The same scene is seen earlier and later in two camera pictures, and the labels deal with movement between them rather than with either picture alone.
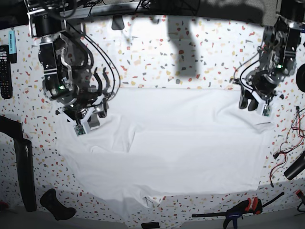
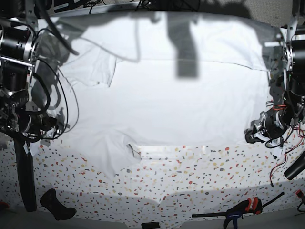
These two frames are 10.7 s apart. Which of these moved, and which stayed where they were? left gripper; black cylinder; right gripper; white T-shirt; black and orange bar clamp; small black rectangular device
Moved: white T-shirt; left gripper; right gripper
Stayed: black and orange bar clamp; small black rectangular device; black cylinder
